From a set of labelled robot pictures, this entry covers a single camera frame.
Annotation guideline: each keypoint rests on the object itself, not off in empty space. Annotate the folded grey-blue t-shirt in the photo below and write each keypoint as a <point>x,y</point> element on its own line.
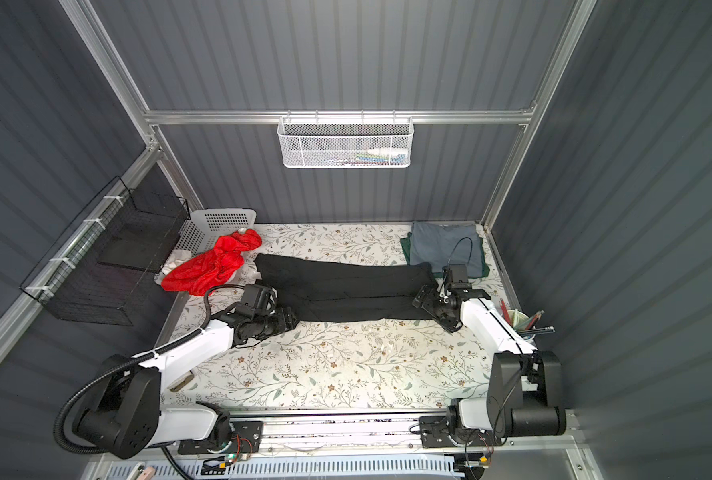
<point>442,245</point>

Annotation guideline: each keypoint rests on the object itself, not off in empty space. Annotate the aluminium front rail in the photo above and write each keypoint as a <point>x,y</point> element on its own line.
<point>362,431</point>

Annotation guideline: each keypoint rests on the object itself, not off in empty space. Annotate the black wire wall basket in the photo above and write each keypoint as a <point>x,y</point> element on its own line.
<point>106,272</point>

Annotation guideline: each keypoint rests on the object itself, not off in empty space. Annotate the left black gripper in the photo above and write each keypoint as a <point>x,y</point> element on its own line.
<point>286,321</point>

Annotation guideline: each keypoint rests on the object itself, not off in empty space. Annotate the red t-shirt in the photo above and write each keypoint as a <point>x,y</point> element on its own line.
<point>214,267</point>

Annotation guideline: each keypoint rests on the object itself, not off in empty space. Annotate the white wire wall basket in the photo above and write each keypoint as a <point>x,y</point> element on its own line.
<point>346,144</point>

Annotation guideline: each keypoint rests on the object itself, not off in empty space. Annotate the white pen cup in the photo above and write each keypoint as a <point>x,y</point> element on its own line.
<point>529,327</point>

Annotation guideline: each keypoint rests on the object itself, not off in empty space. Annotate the white slotted cable duct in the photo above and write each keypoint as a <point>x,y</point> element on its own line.
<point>404,466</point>

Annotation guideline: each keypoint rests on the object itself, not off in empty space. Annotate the beige small block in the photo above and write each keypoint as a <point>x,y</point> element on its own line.
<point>182,382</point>

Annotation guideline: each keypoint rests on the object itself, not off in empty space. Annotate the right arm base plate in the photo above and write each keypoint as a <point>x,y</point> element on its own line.
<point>439,431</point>

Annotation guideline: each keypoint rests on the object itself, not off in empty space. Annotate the white plastic laundry basket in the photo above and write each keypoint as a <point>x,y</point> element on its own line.
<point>201,231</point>

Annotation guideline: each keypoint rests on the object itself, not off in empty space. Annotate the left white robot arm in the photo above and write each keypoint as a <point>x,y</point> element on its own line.
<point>121,412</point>

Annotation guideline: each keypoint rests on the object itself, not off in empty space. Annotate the white cloth in basket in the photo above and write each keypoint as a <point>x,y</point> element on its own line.
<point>175,259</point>

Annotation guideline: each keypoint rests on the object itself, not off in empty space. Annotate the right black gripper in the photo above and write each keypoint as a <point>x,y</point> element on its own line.
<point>430,302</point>

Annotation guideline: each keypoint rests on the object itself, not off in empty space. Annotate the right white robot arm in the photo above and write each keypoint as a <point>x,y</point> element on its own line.
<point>524,396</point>

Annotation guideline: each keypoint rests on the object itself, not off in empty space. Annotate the black t-shirt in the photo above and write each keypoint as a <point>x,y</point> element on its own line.
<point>341,293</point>

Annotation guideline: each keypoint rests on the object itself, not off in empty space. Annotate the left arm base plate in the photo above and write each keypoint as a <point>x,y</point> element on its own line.
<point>242,437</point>

